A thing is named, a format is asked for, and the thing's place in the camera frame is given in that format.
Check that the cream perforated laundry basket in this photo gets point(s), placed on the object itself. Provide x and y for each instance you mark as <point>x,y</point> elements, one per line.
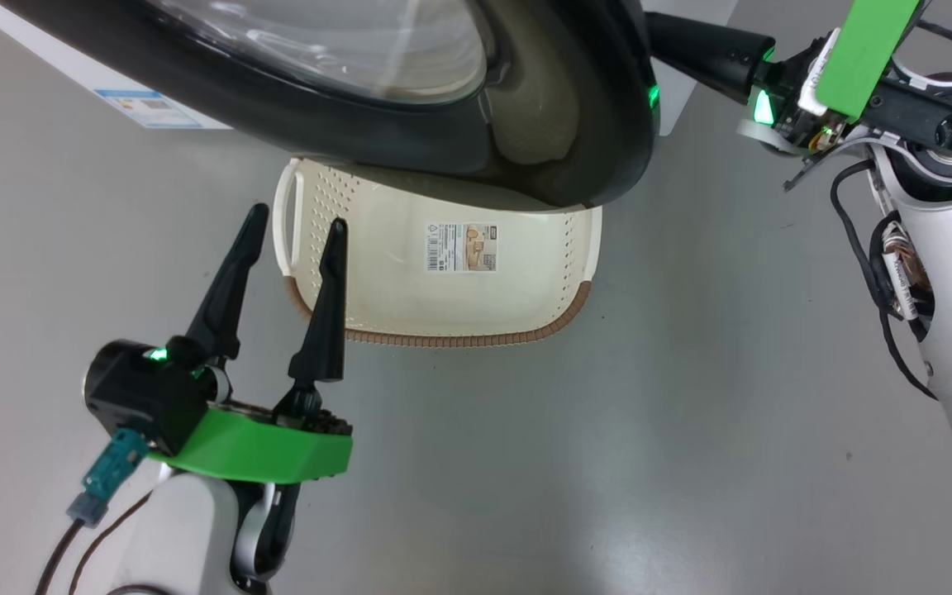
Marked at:
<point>393,289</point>

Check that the paper sticker with barcode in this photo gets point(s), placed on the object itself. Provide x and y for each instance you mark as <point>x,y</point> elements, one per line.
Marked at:
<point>461,247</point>

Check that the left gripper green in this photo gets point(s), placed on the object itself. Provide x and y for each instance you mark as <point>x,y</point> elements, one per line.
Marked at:
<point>278,450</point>

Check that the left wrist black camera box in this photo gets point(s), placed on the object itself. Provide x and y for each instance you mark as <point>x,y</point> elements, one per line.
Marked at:
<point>141,392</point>

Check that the white front-load washing machine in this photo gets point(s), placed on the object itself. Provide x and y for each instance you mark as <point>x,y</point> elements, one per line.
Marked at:
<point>54,47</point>

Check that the black washing machine glass door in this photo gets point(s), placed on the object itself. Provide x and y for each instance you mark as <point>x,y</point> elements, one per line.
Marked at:
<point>319,124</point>

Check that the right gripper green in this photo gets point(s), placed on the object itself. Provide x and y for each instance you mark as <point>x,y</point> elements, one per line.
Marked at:
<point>860,58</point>

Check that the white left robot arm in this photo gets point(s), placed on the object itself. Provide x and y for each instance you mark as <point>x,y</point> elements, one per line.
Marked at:
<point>187,537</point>

